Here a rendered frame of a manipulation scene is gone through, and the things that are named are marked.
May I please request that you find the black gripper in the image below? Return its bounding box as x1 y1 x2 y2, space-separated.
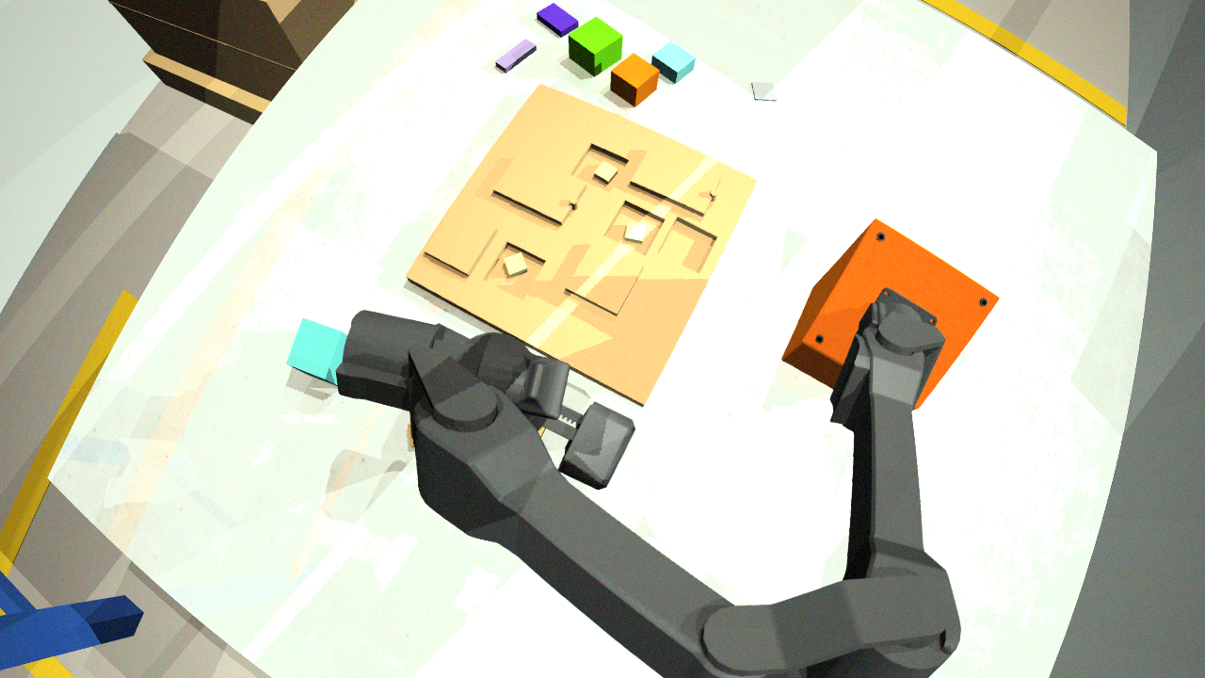
443 325 636 491

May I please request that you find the green cube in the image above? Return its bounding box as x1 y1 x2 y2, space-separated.
568 17 623 77

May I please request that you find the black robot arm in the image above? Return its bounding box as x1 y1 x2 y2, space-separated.
335 287 962 678

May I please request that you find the light teal cube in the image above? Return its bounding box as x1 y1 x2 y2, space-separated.
651 41 696 84

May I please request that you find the purple flat block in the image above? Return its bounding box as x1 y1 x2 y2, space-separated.
537 2 578 37

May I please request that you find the turquoise cube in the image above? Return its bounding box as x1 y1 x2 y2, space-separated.
286 318 346 387

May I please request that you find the pale yellow square board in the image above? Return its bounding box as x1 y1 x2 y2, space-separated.
405 84 758 407

